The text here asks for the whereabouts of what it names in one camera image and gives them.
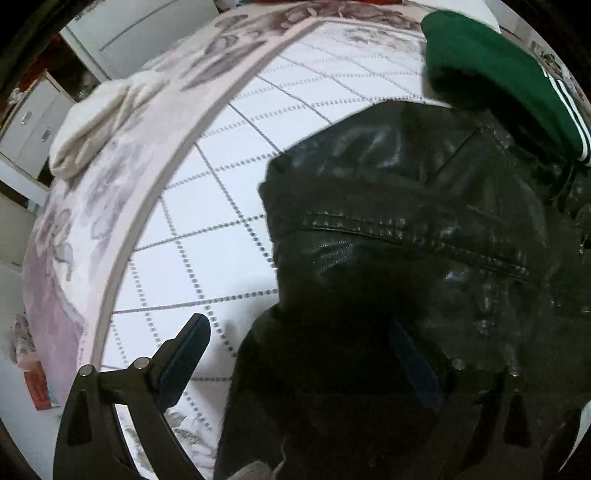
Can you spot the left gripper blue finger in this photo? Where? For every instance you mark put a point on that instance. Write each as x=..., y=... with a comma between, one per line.
x=176, y=360

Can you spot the black leather jacket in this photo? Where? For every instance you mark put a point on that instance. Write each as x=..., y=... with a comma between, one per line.
x=433, y=319

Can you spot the bed with floral blanket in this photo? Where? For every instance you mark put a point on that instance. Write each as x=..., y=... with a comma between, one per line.
x=84, y=236

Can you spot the white floral quilted mat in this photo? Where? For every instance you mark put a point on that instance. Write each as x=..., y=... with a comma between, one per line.
x=205, y=247

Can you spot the white folded knit sweater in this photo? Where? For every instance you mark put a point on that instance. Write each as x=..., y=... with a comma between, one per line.
x=90, y=124

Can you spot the white drawer unit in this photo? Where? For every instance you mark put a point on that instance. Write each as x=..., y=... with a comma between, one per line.
x=31, y=127

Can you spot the white sliding wardrobe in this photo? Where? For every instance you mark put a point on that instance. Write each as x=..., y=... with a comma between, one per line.
x=114, y=38

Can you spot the green striped folded garment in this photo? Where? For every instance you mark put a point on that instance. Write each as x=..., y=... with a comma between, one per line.
x=474, y=68

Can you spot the white pillow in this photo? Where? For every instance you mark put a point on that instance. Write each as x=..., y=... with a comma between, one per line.
x=476, y=9

